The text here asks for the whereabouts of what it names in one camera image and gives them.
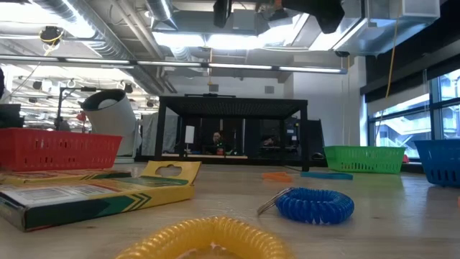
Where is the light blue silicone band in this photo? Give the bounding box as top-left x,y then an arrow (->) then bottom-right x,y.
300,171 -> 354,181

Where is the orange silicone band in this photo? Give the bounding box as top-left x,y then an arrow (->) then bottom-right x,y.
261,171 -> 294,183

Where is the blue coil wristband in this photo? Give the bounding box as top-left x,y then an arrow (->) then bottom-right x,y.
257,186 -> 356,226

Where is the yellow green crayon box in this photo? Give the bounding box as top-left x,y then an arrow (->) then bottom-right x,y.
0,168 -> 132,185
0,160 -> 202,232

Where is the yellow coil wristband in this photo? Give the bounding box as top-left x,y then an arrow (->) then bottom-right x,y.
114,215 -> 295,259

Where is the white cylindrical desk lamp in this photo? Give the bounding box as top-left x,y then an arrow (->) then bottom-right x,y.
80,88 -> 143,165

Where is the long ceiling light bar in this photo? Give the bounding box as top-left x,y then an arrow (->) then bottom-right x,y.
0,53 -> 349,76

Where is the black mesh shelf riser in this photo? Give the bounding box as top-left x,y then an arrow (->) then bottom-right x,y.
154,95 -> 311,173

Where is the white paper sign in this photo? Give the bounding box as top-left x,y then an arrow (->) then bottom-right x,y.
184,124 -> 196,145

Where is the person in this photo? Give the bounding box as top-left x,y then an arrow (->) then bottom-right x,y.
262,135 -> 285,148
210,131 -> 226,155

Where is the green plastic basket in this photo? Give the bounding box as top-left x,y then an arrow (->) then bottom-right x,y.
323,145 -> 407,175

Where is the black background stand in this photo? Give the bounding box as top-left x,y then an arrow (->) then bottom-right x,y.
55,86 -> 98,130

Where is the blue plastic basket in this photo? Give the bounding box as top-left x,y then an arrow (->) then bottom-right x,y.
413,139 -> 460,188

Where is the red plastic basket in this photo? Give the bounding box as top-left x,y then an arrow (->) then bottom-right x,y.
0,127 -> 123,172

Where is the silver rectangular air duct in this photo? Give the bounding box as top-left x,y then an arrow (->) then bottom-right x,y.
332,0 -> 441,58

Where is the yellow cable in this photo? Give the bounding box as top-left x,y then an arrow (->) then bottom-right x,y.
384,14 -> 400,100

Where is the black ceiling cable reel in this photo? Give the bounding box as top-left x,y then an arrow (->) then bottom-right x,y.
38,25 -> 65,47

